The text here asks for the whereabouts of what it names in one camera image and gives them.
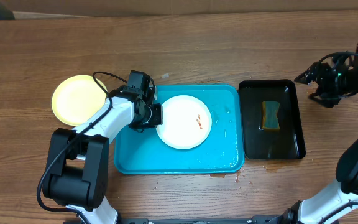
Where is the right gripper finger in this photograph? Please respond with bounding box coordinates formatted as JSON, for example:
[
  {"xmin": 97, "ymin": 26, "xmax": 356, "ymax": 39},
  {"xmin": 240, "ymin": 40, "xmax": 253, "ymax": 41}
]
[
  {"xmin": 308, "ymin": 92, "xmax": 341, "ymax": 108},
  {"xmin": 294, "ymin": 62, "xmax": 320, "ymax": 85}
]

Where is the white plate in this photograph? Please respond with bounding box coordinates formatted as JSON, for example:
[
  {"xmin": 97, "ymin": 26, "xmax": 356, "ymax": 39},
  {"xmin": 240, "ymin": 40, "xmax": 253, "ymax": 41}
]
[{"xmin": 157, "ymin": 95, "xmax": 212, "ymax": 150}]

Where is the green yellow sponge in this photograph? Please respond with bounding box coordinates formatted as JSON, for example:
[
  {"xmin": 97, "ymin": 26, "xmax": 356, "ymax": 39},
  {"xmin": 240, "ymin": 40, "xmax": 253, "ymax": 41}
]
[{"xmin": 261, "ymin": 101, "xmax": 280, "ymax": 131}]

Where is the yellow-green plate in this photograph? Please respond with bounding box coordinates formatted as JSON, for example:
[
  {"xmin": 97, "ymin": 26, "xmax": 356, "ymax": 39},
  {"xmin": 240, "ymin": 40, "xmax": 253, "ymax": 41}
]
[{"xmin": 52, "ymin": 75, "xmax": 106, "ymax": 126}]

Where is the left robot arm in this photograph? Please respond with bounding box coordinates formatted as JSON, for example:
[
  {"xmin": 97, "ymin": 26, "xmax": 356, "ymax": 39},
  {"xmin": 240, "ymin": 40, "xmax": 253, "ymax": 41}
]
[{"xmin": 36, "ymin": 90, "xmax": 162, "ymax": 223}]

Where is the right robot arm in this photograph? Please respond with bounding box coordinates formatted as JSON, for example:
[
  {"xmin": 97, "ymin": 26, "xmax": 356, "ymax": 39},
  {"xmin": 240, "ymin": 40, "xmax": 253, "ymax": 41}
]
[{"xmin": 270, "ymin": 43, "xmax": 358, "ymax": 223}]

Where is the black water tray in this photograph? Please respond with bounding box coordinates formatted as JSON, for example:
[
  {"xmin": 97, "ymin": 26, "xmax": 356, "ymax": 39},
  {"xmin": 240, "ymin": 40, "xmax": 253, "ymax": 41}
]
[{"xmin": 238, "ymin": 80, "xmax": 306, "ymax": 160}]

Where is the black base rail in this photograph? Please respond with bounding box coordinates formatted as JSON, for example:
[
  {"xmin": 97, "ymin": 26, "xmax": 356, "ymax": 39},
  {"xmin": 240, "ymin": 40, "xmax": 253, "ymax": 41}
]
[{"xmin": 116, "ymin": 215, "xmax": 290, "ymax": 224}]

